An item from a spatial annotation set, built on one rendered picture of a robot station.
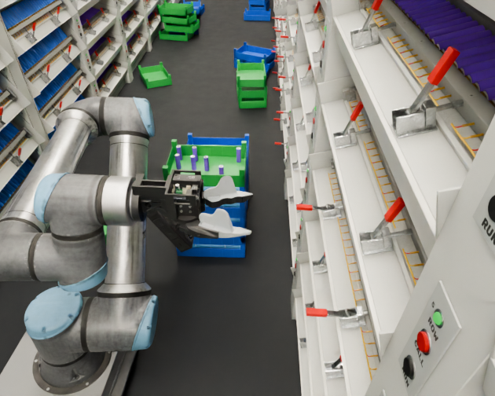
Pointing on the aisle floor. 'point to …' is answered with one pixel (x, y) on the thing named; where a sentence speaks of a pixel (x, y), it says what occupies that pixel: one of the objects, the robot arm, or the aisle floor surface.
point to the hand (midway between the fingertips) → (247, 215)
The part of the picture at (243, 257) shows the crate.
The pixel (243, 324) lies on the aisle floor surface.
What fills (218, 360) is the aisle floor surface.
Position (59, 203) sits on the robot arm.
